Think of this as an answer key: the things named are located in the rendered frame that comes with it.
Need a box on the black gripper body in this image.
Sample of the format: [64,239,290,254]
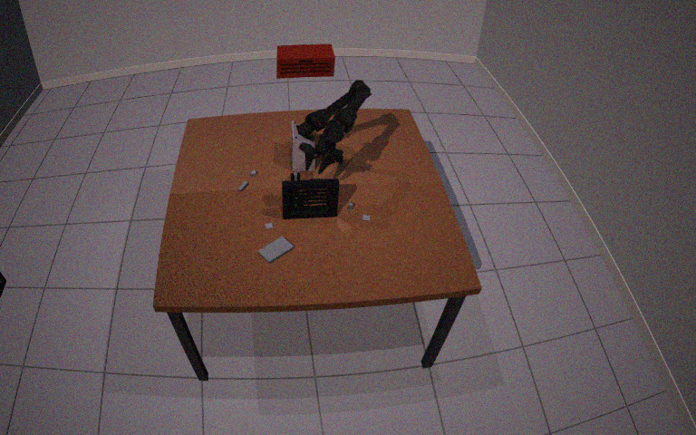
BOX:
[298,135,343,163]

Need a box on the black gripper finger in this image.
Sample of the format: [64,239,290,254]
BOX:
[305,153,316,171]
[318,156,336,174]

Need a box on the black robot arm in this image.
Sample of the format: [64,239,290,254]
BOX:
[296,80,372,161]

